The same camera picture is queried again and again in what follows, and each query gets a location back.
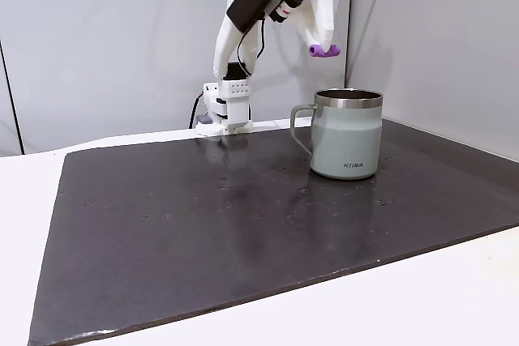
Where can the grey clamp at base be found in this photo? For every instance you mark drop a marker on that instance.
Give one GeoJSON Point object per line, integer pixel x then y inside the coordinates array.
{"type": "Point", "coordinates": [204, 119]}

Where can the black table mat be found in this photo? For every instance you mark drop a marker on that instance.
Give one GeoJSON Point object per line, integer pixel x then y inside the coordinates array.
{"type": "Point", "coordinates": [243, 220]}

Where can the pale green metal mug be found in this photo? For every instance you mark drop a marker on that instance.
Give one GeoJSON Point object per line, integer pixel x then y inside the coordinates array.
{"type": "Point", "coordinates": [344, 135]}

